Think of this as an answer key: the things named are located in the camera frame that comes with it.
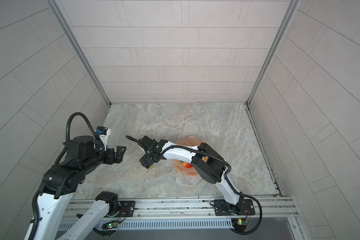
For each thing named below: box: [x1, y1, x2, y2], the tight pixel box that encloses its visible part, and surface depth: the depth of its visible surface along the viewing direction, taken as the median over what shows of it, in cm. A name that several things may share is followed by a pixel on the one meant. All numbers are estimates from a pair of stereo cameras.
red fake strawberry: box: [180, 160, 194, 168], surface depth 84 cm
